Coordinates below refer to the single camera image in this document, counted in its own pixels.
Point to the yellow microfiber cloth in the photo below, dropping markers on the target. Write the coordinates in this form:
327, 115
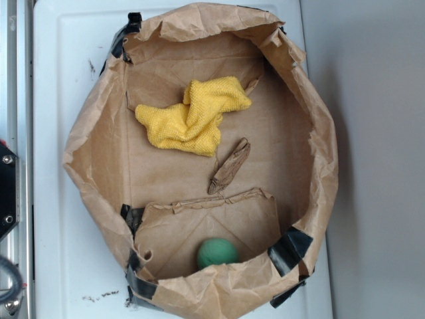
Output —
192, 126

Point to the green ball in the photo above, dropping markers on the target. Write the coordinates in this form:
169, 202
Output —
216, 252

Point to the brown paper bag bin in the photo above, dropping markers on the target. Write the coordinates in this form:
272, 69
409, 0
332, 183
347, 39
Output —
153, 207

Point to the aluminium frame rail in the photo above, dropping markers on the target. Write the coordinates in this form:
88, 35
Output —
17, 153

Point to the white tray table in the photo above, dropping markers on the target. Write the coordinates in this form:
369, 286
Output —
76, 275

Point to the torn brown paper scrap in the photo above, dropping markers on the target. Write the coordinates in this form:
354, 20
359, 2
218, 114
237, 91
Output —
227, 172

